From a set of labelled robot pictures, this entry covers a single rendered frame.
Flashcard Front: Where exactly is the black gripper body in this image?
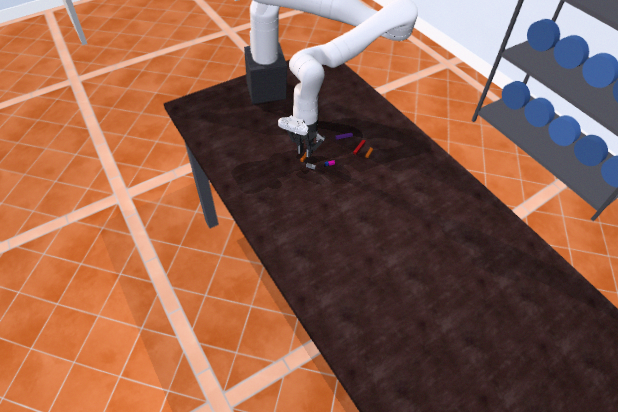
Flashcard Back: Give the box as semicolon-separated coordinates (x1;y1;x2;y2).
301;120;319;141

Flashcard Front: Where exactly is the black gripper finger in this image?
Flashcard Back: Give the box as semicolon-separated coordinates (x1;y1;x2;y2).
286;130;304;154
304;131;326;157

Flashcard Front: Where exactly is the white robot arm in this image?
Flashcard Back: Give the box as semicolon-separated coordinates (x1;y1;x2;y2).
250;0;418;135

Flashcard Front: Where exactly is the red rod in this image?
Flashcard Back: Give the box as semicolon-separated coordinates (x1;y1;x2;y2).
353;140;365;154

